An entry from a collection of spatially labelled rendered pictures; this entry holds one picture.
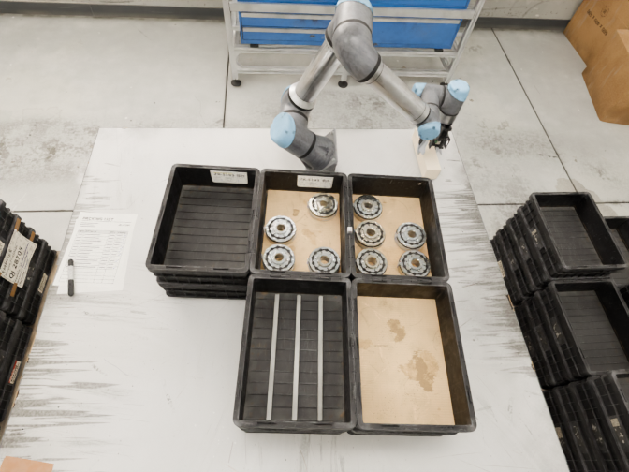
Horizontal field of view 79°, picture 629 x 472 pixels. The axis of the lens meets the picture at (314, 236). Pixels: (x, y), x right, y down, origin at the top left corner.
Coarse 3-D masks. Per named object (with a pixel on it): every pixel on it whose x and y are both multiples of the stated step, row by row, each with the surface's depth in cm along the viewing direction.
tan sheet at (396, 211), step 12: (384, 204) 139; (396, 204) 140; (408, 204) 140; (384, 216) 136; (396, 216) 137; (408, 216) 137; (420, 216) 137; (384, 228) 134; (396, 228) 134; (384, 252) 129; (396, 252) 129; (372, 264) 126; (396, 264) 127
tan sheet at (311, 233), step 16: (272, 192) 138; (288, 192) 139; (304, 192) 139; (272, 208) 135; (288, 208) 135; (304, 208) 136; (304, 224) 132; (320, 224) 133; (336, 224) 133; (304, 240) 129; (320, 240) 130; (336, 240) 130; (304, 256) 126
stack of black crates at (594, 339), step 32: (544, 288) 172; (576, 288) 174; (608, 288) 170; (544, 320) 171; (576, 320) 170; (608, 320) 171; (544, 352) 173; (576, 352) 153; (608, 352) 163; (544, 384) 174
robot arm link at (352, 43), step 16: (336, 32) 109; (352, 32) 106; (368, 32) 108; (336, 48) 110; (352, 48) 107; (368, 48) 108; (352, 64) 109; (368, 64) 109; (384, 64) 115; (368, 80) 112; (384, 80) 114; (400, 80) 118; (384, 96) 120; (400, 96) 119; (416, 96) 123; (400, 112) 127; (416, 112) 125; (432, 112) 128; (432, 128) 128
